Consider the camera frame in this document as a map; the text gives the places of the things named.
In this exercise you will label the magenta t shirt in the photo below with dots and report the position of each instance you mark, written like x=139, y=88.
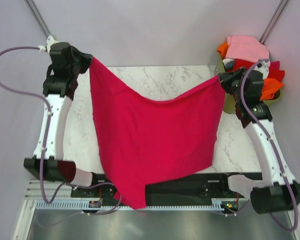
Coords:
x=143, y=141

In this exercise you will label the white grey cloth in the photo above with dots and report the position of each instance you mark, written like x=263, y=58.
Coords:
x=228, y=64

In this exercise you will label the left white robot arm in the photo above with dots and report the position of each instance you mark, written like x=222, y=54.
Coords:
x=48, y=163

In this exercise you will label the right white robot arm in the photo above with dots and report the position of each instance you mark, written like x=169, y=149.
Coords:
x=278, y=189

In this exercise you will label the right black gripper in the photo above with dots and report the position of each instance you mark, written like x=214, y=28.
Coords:
x=226, y=78

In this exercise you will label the white cable duct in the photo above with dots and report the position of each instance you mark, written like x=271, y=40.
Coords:
x=88, y=205

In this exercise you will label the crimson t shirt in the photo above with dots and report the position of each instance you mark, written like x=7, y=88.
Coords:
x=275, y=72

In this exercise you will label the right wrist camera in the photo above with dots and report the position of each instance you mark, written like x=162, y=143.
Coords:
x=263, y=68

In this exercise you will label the pink t shirt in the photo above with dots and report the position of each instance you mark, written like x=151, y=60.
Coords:
x=246, y=48

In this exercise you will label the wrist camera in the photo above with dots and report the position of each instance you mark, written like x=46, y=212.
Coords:
x=263, y=68
x=48, y=43

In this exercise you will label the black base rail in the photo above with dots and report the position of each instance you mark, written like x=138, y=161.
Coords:
x=194, y=190

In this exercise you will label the dark orange t shirt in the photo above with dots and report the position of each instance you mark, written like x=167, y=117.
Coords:
x=222, y=49

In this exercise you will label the red t shirt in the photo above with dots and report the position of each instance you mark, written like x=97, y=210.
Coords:
x=238, y=63

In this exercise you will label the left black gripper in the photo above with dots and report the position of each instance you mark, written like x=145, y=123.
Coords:
x=86, y=58

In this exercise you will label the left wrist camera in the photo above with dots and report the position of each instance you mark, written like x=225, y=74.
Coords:
x=48, y=43

